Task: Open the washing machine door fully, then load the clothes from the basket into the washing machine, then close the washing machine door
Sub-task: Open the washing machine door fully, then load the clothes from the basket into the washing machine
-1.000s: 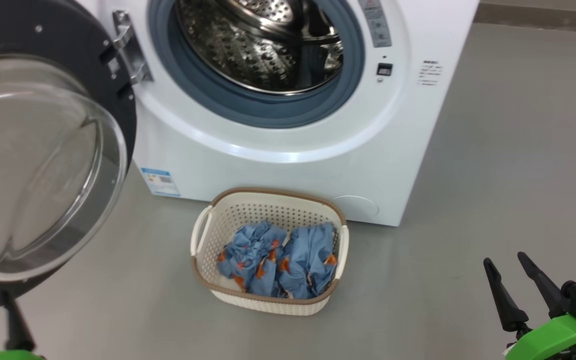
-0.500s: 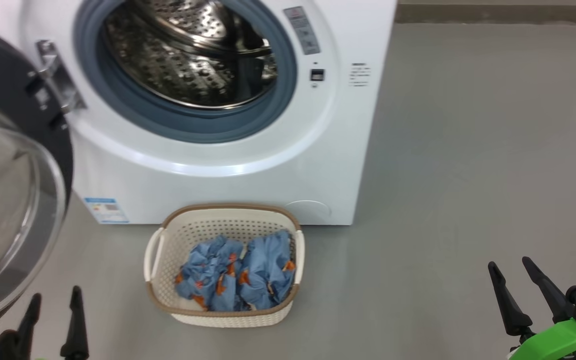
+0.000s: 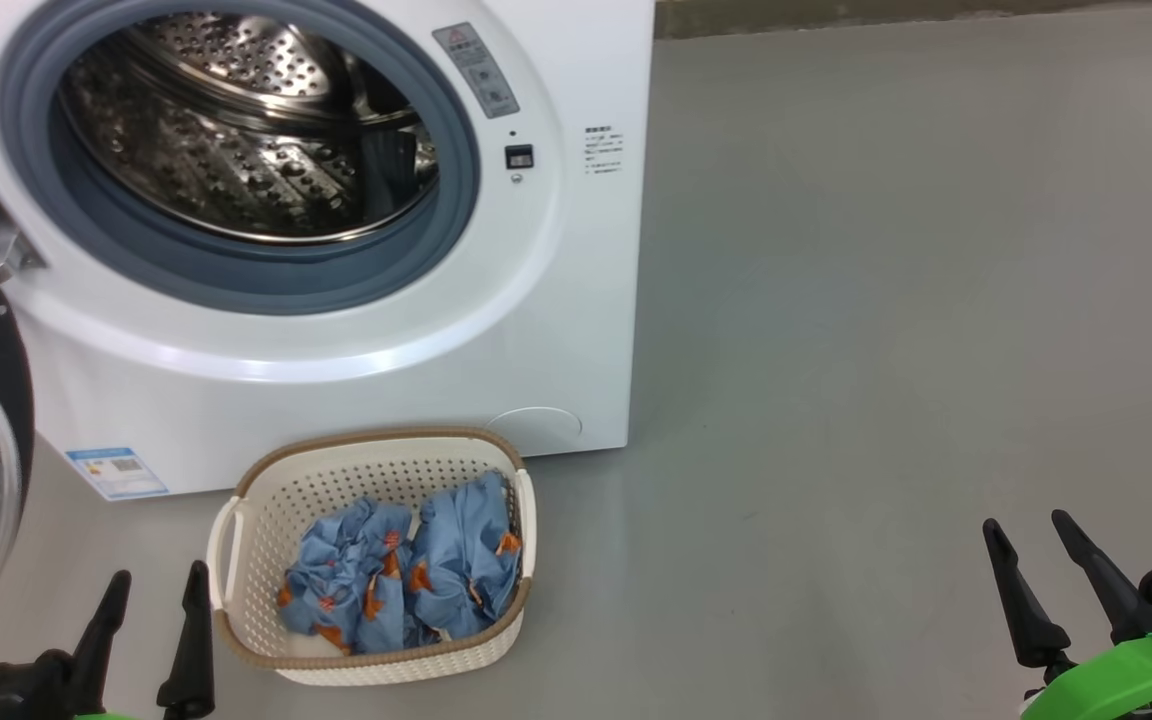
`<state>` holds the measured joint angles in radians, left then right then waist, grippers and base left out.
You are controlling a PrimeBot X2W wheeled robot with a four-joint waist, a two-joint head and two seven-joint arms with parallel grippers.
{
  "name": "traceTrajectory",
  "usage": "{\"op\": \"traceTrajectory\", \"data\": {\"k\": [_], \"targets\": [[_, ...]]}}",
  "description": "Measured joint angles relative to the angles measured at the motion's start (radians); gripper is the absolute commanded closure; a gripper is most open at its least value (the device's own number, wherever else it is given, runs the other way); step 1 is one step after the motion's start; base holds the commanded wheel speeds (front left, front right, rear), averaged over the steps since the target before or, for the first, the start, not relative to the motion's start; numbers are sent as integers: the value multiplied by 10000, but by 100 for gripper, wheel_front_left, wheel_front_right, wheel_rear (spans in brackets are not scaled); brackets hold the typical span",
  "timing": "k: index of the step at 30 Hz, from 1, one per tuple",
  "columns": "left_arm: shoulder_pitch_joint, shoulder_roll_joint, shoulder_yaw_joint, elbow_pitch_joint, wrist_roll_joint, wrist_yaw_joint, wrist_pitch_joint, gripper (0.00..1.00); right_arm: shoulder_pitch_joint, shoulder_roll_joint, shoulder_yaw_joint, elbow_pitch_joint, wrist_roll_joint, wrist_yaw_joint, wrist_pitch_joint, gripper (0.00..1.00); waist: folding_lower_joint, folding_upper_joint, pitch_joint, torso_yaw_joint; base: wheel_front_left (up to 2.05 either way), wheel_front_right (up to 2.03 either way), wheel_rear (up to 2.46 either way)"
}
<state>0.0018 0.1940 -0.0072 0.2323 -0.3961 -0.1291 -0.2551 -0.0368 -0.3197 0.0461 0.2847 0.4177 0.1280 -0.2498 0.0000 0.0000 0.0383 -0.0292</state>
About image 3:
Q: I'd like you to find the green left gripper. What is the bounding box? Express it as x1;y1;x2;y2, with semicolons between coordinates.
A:
71;560;216;720

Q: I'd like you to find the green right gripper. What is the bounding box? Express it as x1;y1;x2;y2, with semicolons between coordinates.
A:
983;510;1152;720

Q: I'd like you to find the blue printed garment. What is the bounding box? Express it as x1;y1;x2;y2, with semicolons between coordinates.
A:
277;498;415;656
406;472;524;641

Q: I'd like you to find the white front-load washing machine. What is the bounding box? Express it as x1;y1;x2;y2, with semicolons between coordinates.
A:
0;0;657;501

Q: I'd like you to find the blue energy label sticker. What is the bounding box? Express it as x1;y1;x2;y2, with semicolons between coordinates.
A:
64;447;170;501

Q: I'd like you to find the cream laundry basket brown rim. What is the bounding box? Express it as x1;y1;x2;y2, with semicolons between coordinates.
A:
206;428;537;687

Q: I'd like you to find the round filter cover panel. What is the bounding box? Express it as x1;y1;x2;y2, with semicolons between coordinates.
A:
486;406;584;451

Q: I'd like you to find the grey warning label sticker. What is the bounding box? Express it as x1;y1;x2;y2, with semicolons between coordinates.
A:
433;22;521;120

